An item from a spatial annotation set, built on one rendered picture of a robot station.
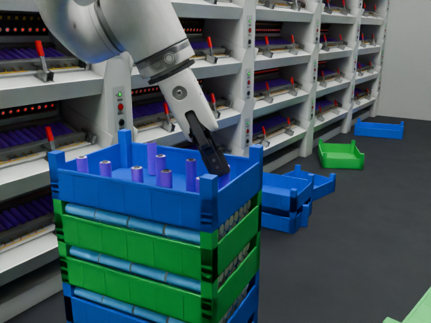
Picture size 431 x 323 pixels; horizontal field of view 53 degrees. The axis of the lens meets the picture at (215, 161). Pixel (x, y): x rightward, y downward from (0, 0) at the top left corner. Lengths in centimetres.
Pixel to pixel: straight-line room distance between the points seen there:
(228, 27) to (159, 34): 116
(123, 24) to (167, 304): 42
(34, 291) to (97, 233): 52
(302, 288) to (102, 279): 64
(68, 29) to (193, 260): 36
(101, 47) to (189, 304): 39
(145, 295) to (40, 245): 50
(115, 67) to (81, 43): 59
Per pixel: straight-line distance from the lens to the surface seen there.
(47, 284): 126
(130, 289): 75
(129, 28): 62
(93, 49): 64
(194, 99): 61
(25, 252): 116
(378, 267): 141
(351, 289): 128
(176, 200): 62
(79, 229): 76
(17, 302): 122
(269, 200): 152
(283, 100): 210
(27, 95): 106
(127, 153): 89
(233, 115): 170
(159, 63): 61
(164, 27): 61
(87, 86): 116
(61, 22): 59
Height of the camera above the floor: 67
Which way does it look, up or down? 17 degrees down
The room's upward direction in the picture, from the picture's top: straight up
